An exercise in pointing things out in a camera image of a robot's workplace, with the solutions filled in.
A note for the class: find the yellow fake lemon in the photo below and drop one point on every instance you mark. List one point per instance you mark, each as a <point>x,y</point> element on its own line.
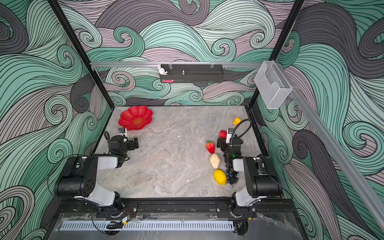
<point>220,177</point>

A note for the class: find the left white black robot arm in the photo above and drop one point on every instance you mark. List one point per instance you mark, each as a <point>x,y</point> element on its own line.
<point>78,178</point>

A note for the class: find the beige fake pear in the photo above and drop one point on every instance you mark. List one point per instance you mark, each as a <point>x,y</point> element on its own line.
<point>215,160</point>

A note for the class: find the black wall shelf tray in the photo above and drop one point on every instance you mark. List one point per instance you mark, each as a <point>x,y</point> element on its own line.
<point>196,74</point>

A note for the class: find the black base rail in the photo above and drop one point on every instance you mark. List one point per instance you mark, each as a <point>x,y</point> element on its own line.
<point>221,207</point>

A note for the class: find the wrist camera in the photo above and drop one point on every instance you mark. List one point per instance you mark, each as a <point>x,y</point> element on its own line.
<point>122,132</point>
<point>229,135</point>

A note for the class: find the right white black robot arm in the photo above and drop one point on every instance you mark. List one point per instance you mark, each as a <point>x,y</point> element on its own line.
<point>260,176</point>

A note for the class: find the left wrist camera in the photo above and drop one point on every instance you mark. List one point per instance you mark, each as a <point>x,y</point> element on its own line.
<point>122,132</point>

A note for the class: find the small white rabbit figurine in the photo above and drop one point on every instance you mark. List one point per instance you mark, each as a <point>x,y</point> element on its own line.
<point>162,71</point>

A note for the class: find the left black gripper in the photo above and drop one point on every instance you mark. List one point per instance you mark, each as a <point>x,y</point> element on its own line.
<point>132,144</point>

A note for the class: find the red fake apple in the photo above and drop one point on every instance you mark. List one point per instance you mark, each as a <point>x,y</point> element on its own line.
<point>223,134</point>

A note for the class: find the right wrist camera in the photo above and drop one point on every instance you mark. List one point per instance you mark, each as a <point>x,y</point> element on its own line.
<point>229,135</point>

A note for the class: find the white perforated cable duct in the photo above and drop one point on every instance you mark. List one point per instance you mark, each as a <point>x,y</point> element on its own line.
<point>150,225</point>

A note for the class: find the red fake strawberry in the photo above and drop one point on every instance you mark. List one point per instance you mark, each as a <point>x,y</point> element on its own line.
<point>211,147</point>

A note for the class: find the small yellow fake pear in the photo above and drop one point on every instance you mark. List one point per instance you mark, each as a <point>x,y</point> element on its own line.
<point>236,121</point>

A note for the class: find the red flower-shaped fruit bowl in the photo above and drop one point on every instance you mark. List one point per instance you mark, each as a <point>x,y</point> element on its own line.
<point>135,118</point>

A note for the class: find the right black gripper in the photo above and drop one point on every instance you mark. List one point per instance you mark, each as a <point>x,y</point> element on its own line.
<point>226,153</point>

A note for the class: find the clear acrylic wall holder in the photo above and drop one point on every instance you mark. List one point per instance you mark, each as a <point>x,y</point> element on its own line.
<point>273,84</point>

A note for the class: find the dark fake grape bunch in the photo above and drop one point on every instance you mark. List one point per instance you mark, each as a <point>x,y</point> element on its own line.
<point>232,176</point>

